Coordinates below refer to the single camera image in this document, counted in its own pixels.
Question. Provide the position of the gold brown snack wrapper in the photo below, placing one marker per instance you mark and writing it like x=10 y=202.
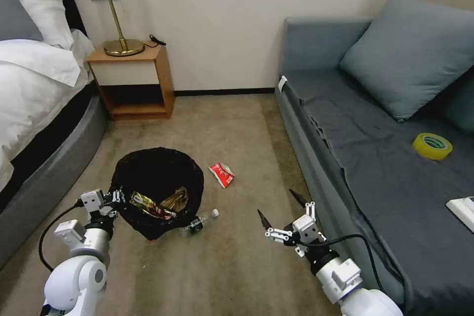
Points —
x=148 y=206

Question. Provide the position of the black headboard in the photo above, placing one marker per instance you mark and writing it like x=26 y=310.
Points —
x=72 y=8

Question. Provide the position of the wooden nightstand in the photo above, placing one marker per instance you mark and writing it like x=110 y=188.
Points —
x=131 y=71

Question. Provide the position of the white duvet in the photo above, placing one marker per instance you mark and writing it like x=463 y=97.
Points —
x=33 y=90

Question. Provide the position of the black trash bin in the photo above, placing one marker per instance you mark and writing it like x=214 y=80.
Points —
x=159 y=171

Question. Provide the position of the clear plastic bottle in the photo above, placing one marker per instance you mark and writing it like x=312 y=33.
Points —
x=198 y=224

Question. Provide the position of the grey bed base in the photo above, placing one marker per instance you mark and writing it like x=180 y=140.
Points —
x=48 y=182

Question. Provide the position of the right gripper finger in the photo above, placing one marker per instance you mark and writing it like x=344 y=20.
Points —
x=277 y=235
x=309 y=210

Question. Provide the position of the large blue grey cushion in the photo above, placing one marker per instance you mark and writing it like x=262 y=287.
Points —
x=407 y=56

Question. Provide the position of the white flat device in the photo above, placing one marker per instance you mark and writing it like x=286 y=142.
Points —
x=463 y=210

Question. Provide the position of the yellow tape roll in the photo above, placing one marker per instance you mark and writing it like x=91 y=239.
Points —
x=422 y=145

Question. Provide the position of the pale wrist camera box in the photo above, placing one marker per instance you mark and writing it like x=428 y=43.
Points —
x=92 y=200
x=304 y=227

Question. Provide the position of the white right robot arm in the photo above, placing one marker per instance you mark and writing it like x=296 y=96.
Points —
x=355 y=286

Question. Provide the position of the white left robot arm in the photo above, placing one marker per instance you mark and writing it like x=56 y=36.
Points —
x=79 y=275

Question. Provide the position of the dark grey sofa cover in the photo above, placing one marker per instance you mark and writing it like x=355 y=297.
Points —
x=392 y=190

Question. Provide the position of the red snack wrapper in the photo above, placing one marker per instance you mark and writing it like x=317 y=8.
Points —
x=222 y=174

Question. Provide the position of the grey pillow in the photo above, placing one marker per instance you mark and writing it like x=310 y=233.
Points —
x=15 y=16

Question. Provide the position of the blue grey sofa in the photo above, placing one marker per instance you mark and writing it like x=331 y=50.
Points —
x=307 y=45

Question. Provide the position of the white pillow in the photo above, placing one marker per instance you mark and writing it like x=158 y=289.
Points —
x=40 y=1

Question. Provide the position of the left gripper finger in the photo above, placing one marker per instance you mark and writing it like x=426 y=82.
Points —
x=115 y=196
x=109 y=213

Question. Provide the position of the crumpled gold foil wrapper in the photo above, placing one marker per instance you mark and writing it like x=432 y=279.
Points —
x=176 y=199

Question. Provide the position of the white sofa tag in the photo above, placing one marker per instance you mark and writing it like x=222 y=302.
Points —
x=283 y=82

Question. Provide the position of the dark teal cushion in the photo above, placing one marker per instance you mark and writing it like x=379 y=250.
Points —
x=461 y=105

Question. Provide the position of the brass table lamp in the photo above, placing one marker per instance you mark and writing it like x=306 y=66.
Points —
x=120 y=34

